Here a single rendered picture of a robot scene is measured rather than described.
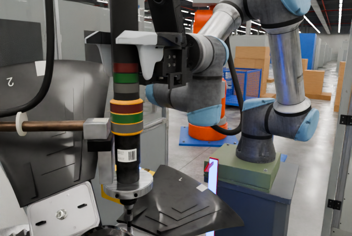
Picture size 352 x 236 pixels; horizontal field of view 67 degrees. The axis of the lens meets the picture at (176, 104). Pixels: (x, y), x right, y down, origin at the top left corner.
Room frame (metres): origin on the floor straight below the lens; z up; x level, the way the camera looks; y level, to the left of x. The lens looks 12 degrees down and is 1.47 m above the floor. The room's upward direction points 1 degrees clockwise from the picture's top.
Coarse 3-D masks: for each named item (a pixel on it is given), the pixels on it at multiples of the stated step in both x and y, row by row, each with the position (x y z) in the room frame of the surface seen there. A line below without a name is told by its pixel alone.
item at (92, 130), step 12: (84, 132) 0.33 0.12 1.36; (96, 132) 0.33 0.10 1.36; (108, 132) 0.34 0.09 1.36; (96, 144) 0.32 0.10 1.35; (108, 144) 0.33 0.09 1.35; (108, 156) 0.33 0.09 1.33; (108, 168) 0.33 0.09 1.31; (108, 180) 0.33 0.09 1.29; (144, 180) 0.34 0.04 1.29; (108, 192) 0.32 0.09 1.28; (120, 192) 0.31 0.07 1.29; (132, 192) 0.31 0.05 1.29; (144, 192) 0.32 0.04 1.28
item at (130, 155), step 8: (120, 136) 0.33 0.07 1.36; (128, 136) 0.33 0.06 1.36; (136, 136) 0.34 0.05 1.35; (120, 144) 0.33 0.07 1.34; (128, 144) 0.33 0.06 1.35; (136, 144) 0.34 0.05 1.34; (120, 152) 0.33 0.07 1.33; (128, 152) 0.33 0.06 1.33; (136, 152) 0.34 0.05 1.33; (120, 160) 0.33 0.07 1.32; (128, 160) 0.33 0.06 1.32; (136, 160) 0.34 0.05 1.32; (120, 168) 0.33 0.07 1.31; (128, 168) 0.33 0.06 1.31; (136, 168) 0.34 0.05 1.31; (120, 176) 0.33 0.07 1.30; (128, 176) 0.33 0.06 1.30; (136, 176) 0.34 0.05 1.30; (120, 200) 0.34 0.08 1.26; (128, 200) 0.34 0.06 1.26; (136, 200) 0.34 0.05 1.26
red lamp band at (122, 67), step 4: (116, 64) 0.33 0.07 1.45; (120, 64) 0.33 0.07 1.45; (124, 64) 0.33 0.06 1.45; (128, 64) 0.33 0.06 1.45; (132, 64) 0.33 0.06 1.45; (136, 64) 0.34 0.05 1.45; (116, 68) 0.33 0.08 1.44; (120, 68) 0.33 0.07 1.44; (124, 68) 0.33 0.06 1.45; (128, 68) 0.33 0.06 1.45; (132, 68) 0.33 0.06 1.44; (136, 68) 0.34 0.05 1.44; (120, 72) 0.33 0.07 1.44; (124, 72) 0.33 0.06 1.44; (128, 72) 0.33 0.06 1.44; (132, 72) 0.33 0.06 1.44
